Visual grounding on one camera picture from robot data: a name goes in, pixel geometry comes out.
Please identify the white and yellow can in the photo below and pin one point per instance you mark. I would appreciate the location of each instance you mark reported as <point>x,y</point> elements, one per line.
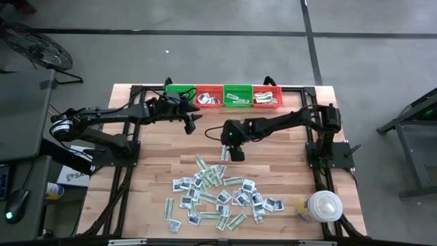
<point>54,190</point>

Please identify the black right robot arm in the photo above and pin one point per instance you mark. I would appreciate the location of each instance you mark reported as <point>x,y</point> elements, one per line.
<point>290,121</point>

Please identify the white packet dark print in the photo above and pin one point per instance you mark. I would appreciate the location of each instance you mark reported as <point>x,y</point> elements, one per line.
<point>242,199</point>
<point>186,183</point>
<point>193,194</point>
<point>248,186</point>
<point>177,185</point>
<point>257,197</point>
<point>224,197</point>
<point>258,208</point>
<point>269,204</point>
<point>174,225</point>
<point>194,219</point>
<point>223,209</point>
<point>214,100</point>
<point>197,181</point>
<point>204,99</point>
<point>186,202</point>
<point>279,205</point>

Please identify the black floor fan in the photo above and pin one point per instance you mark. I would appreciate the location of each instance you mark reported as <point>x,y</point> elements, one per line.
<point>41,51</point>

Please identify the black metal stand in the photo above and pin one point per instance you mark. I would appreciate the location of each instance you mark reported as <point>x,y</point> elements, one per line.
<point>413,136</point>

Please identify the black table clamp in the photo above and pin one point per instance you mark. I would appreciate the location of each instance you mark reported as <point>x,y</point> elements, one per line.
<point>167,81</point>
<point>269,80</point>

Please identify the black keyboard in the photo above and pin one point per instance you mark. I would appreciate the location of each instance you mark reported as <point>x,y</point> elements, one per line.
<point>3,182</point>

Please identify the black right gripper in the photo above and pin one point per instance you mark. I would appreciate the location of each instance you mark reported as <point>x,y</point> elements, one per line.
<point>236,146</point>

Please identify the orange-red plastic basket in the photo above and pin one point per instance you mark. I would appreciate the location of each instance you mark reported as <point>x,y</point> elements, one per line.
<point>209,89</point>
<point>280,102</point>

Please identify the grey desk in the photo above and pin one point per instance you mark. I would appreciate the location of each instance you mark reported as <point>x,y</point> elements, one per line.
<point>20,112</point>

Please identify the sachets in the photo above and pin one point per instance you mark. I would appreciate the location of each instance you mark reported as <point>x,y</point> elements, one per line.
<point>262,101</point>

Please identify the pile of bandage packets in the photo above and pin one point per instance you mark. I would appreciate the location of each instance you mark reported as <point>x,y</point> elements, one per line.
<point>235,198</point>

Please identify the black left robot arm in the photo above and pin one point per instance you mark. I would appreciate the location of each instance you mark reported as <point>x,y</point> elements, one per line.
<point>112,114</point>

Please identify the white printed cardboard box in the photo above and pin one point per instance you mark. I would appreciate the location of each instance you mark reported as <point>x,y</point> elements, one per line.
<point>73,178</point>

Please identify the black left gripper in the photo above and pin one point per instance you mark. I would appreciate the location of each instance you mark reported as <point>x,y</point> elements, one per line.
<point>170,107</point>

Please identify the black caster wheel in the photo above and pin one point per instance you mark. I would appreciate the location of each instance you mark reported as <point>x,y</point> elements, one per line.
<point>48,234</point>

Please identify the yellow wipes canister white lid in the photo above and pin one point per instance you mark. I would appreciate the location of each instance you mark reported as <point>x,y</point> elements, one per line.
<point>321,206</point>

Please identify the green plastic basket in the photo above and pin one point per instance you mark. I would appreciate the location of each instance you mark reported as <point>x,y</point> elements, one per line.
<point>238,89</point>
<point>179,87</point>

